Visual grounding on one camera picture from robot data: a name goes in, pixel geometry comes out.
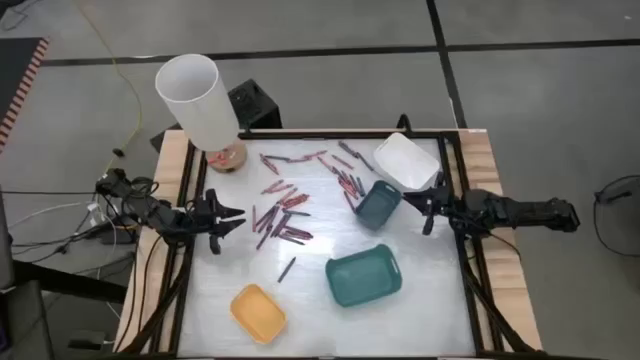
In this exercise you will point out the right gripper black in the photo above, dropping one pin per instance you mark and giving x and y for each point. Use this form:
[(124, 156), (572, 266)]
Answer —
[(447, 205)]

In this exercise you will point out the black metal table frame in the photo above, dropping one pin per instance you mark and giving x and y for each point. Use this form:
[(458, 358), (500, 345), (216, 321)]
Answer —
[(325, 135)]

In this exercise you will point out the white cylindrical lamp shade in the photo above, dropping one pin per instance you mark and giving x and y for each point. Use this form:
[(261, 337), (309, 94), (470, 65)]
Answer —
[(197, 100)]

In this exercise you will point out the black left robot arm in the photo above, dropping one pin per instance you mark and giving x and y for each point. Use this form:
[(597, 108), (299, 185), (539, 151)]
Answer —
[(160, 215)]

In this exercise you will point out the large teal plastic bin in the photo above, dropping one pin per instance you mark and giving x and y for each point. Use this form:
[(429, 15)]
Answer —
[(362, 275)]

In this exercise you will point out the black power brick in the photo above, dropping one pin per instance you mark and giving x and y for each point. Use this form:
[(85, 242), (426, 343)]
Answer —
[(87, 340)]

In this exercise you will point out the white plastic bin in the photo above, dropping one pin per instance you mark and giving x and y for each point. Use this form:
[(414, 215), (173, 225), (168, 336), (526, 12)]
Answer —
[(406, 161)]

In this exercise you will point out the dark floor box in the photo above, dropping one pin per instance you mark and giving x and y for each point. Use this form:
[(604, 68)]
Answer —
[(165, 137)]

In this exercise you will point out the black perforated box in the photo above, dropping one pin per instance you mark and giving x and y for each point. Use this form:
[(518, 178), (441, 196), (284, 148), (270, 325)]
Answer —
[(255, 105)]

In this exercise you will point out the yellow plastic bin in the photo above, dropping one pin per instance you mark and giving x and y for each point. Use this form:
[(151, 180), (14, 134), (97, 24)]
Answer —
[(258, 314)]

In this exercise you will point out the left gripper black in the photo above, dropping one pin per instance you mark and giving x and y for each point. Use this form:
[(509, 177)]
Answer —
[(197, 217)]

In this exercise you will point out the grey floor device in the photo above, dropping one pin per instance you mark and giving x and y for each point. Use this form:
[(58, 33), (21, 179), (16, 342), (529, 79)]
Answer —
[(617, 192)]

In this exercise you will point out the small teal plastic bin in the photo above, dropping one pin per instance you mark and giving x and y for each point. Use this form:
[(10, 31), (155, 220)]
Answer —
[(378, 205)]

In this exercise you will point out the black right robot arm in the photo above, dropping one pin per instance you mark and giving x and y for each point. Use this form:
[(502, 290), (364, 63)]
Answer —
[(520, 212)]

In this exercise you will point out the black power adapter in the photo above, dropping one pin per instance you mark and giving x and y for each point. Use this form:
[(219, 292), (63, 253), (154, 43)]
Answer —
[(117, 236)]

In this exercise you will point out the black floor beam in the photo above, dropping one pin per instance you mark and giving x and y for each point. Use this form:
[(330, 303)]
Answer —
[(70, 282)]

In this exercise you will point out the black mat with striped edge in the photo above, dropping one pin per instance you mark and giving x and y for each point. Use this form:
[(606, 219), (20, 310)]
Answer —
[(12, 75)]

